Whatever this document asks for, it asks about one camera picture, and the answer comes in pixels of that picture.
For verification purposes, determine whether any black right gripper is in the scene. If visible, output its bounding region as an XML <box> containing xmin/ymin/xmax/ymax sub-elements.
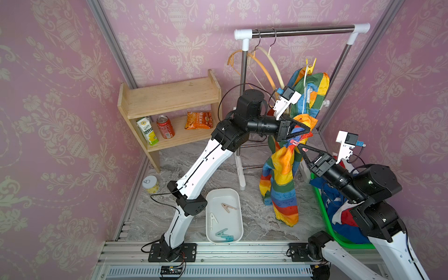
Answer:
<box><xmin>302</xmin><ymin>145</ymin><xmax>368</xmax><ymax>208</ymax></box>

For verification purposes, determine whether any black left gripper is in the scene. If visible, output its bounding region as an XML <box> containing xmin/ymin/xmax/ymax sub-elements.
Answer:
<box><xmin>244</xmin><ymin>114</ymin><xmax>309</xmax><ymax>142</ymax></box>

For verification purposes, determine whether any red clothespin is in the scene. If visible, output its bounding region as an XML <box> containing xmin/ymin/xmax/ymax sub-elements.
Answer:
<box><xmin>289</xmin><ymin>139</ymin><xmax>300</xmax><ymax>147</ymax></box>

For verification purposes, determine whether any rainbow striped jacket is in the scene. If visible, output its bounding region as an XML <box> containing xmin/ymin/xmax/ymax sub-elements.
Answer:
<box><xmin>259</xmin><ymin>67</ymin><xmax>330</xmax><ymax>227</ymax></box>

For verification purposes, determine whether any blue red white jacket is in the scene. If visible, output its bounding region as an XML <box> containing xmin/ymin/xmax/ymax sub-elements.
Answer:
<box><xmin>309</xmin><ymin>174</ymin><xmax>372</xmax><ymax>245</ymax></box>

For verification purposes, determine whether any cream white clothes hanger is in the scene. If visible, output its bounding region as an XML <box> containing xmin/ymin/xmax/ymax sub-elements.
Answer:
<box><xmin>248</xmin><ymin>46</ymin><xmax>285</xmax><ymax>90</ymax></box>

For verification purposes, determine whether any wooden clothes hanger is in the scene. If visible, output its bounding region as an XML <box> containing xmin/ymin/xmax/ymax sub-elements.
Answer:
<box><xmin>227</xmin><ymin>29</ymin><xmax>285</xmax><ymax>91</ymax></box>

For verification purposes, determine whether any pink clothespin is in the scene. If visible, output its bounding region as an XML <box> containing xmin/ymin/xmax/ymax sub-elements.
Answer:
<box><xmin>221</xmin><ymin>203</ymin><xmax>238</xmax><ymax>213</ymax></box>

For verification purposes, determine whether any white clothespin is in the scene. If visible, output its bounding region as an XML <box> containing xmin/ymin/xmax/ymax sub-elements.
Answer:
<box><xmin>210</xmin><ymin>212</ymin><xmax>219</xmax><ymax>231</ymax></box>

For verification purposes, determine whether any blue clothespin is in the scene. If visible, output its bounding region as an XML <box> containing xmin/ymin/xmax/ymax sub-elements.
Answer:
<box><xmin>220</xmin><ymin>235</ymin><xmax>234</xmax><ymax>242</ymax></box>

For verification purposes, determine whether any teal green clothespin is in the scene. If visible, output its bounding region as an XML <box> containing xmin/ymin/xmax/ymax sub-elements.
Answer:
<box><xmin>215</xmin><ymin>228</ymin><xmax>230</xmax><ymax>239</ymax></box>

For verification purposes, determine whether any white wire clothes hanger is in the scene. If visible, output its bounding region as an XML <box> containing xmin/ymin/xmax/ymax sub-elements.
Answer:
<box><xmin>303</xmin><ymin>63</ymin><xmax>310</xmax><ymax>108</ymax></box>

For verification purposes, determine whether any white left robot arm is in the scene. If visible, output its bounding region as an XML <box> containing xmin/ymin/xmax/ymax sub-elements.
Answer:
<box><xmin>159</xmin><ymin>87</ymin><xmax>310</xmax><ymax>260</ymax></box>

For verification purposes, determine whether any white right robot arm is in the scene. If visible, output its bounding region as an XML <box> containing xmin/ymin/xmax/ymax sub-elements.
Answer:
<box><xmin>298</xmin><ymin>144</ymin><xmax>428</xmax><ymax>280</ymax></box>

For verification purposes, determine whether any white plastic tray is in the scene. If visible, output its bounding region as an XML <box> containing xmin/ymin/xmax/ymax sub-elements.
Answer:
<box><xmin>206</xmin><ymin>189</ymin><xmax>244</xmax><ymax>244</ymax></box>

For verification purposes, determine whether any orange snack bag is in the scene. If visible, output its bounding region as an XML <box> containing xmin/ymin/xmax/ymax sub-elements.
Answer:
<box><xmin>184</xmin><ymin>112</ymin><xmax>213</xmax><ymax>130</ymax></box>

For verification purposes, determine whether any green plastic basket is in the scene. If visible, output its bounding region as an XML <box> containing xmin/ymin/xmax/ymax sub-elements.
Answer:
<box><xmin>310</xmin><ymin>173</ymin><xmax>376</xmax><ymax>250</ymax></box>

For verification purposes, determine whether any metal clothes rack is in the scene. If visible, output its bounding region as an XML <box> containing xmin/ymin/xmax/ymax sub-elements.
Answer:
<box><xmin>232</xmin><ymin>22</ymin><xmax>371</xmax><ymax>191</ymax></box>

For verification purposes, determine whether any red soda can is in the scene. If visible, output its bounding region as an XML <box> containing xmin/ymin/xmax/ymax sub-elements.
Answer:
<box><xmin>156</xmin><ymin>115</ymin><xmax>175</xmax><ymax>139</ymax></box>

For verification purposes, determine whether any wooden two-tier shelf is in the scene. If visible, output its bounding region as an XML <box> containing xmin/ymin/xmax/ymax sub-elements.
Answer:
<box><xmin>117</xmin><ymin>70</ymin><xmax>222</xmax><ymax>173</ymax></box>

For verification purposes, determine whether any green white juice carton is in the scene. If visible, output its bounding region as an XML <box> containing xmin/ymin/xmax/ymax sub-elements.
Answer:
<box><xmin>136</xmin><ymin>117</ymin><xmax>159</xmax><ymax>146</ymax></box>

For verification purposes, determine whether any small circuit board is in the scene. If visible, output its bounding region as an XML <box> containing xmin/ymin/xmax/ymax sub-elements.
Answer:
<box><xmin>161</xmin><ymin>266</ymin><xmax>184</xmax><ymax>277</ymax></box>

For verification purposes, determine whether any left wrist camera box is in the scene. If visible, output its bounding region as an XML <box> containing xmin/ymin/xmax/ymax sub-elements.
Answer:
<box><xmin>273</xmin><ymin>86</ymin><xmax>302</xmax><ymax>121</ymax></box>

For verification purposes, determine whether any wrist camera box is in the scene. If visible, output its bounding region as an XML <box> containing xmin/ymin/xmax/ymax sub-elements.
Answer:
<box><xmin>336</xmin><ymin>131</ymin><xmax>366</xmax><ymax>164</ymax></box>
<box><xmin>273</xmin><ymin>86</ymin><xmax>302</xmax><ymax>121</ymax></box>

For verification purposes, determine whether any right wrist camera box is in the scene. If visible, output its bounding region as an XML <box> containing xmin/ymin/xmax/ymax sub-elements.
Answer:
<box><xmin>336</xmin><ymin>131</ymin><xmax>366</xmax><ymax>164</ymax></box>

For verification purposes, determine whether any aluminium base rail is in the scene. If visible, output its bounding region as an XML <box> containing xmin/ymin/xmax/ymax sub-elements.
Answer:
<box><xmin>92</xmin><ymin>241</ymin><xmax>318</xmax><ymax>280</ymax></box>

